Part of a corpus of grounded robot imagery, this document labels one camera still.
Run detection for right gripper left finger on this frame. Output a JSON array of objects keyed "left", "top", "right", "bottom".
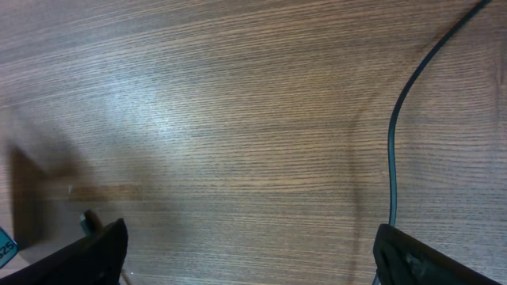
[{"left": 1, "top": 218, "right": 128, "bottom": 285}]

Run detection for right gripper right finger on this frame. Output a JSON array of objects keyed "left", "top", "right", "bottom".
[{"left": 373, "top": 224, "right": 500, "bottom": 285}]

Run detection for blue Galaxy smartphone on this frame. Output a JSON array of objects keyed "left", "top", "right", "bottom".
[{"left": 0, "top": 228, "right": 19, "bottom": 268}]

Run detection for black charger cable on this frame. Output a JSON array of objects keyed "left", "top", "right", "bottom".
[{"left": 371, "top": 0, "right": 492, "bottom": 285}]

